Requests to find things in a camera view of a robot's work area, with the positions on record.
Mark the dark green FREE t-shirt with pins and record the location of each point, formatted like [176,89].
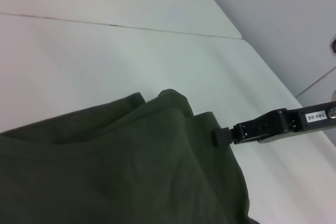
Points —
[118,169]

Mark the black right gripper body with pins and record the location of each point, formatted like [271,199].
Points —
[296,123]

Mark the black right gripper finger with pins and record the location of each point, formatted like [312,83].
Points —
[223,136]

